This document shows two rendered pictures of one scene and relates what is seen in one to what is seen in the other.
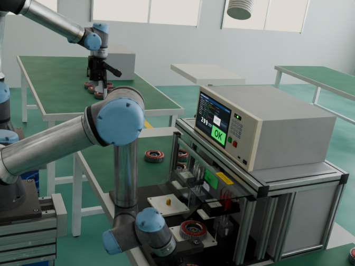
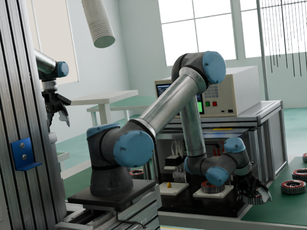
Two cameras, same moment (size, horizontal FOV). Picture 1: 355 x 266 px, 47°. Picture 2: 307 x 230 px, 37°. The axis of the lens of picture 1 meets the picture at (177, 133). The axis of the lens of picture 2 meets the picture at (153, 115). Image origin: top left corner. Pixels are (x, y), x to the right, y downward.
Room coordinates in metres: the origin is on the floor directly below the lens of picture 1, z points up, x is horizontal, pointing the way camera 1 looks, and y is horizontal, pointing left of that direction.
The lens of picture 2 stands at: (-0.31, 1.15, 1.52)
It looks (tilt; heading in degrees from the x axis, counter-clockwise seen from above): 9 degrees down; 330
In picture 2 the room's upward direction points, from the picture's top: 8 degrees counter-clockwise
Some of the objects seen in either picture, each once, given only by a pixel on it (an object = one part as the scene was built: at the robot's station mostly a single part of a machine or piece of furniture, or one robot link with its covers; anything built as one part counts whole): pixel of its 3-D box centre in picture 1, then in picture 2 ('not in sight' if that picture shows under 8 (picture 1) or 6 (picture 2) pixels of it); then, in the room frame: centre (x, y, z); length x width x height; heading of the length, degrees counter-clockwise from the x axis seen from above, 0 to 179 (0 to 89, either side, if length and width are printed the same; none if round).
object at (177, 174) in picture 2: not in sight; (182, 175); (1.68, -0.13, 0.80); 0.08 x 0.05 x 0.06; 28
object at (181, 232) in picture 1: (193, 230); (213, 185); (1.40, -0.11, 0.80); 0.11 x 0.11 x 0.04
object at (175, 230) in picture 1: (192, 236); (213, 190); (1.40, -0.11, 0.78); 0.15 x 0.15 x 0.01; 28
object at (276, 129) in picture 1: (260, 122); (209, 91); (1.64, -0.35, 1.22); 0.44 x 0.39 x 0.20; 28
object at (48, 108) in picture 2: (97, 68); (51, 101); (1.94, 0.43, 1.29); 0.09 x 0.08 x 0.12; 117
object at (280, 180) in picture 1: (252, 148); (209, 114); (1.65, -0.34, 1.09); 0.68 x 0.44 x 0.05; 28
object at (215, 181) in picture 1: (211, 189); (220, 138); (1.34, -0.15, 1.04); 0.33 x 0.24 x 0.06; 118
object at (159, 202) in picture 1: (168, 205); (169, 188); (1.61, 0.00, 0.78); 0.15 x 0.15 x 0.01; 28
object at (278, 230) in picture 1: (233, 183); (208, 148); (1.62, -0.28, 0.92); 0.66 x 0.01 x 0.30; 28
